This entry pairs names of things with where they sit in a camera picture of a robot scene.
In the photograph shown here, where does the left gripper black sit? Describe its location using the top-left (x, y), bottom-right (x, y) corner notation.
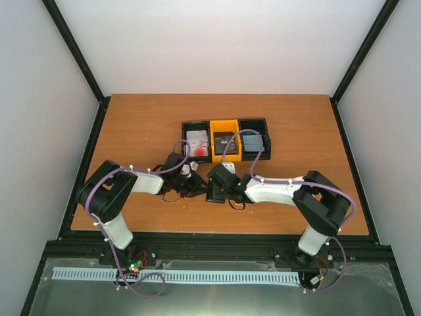
top-left (172, 172), bottom-right (211, 199)

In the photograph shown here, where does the black leather card holder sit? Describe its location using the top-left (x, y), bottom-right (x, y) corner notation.
top-left (206, 182), bottom-right (226, 203)

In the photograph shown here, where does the dark card stack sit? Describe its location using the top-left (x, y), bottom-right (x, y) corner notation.
top-left (214, 132), bottom-right (238, 155)

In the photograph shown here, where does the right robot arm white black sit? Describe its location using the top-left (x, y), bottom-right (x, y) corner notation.
top-left (207, 164), bottom-right (356, 267)

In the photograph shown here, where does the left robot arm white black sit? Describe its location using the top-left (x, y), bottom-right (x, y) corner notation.
top-left (76, 152), bottom-right (207, 265)

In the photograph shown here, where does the red white card stack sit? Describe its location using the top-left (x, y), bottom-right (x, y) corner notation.
top-left (186, 130), bottom-right (209, 157)

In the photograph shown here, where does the blue card stack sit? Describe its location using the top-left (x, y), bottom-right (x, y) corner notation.
top-left (242, 131), bottom-right (265, 152)

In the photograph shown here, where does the black bin right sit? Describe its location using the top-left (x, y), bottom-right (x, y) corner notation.
top-left (238, 118), bottom-right (272, 161)

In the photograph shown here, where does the black bin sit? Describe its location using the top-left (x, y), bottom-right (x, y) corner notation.
top-left (182, 121), bottom-right (212, 163)
top-left (238, 118), bottom-right (272, 161)

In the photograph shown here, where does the black bin left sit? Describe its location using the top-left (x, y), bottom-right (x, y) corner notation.
top-left (182, 121), bottom-right (212, 163)

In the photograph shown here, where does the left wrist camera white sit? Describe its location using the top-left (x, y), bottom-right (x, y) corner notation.
top-left (180, 161), bottom-right (199, 178)

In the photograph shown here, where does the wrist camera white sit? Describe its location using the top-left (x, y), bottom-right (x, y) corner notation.
top-left (180, 161), bottom-right (199, 178)
top-left (222, 162), bottom-right (235, 174)

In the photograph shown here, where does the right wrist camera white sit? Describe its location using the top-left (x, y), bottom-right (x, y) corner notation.
top-left (222, 162), bottom-right (235, 174)

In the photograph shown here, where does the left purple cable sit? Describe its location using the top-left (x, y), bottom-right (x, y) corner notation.
top-left (84, 140), bottom-right (191, 244)

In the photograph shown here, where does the light blue cable duct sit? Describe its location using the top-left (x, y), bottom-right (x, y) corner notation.
top-left (51, 267), bottom-right (300, 286)

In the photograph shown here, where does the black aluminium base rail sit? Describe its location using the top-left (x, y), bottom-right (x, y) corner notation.
top-left (41, 232), bottom-right (397, 271)

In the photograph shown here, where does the left black frame post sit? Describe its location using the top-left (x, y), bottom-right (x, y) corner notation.
top-left (41, 0), bottom-right (106, 103)

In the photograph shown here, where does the black frame post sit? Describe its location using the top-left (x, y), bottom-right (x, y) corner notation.
top-left (41, 0), bottom-right (106, 103)
top-left (330, 0), bottom-right (401, 103)

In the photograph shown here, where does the right black frame post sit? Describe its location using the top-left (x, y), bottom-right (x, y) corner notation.
top-left (330, 0), bottom-right (401, 103)

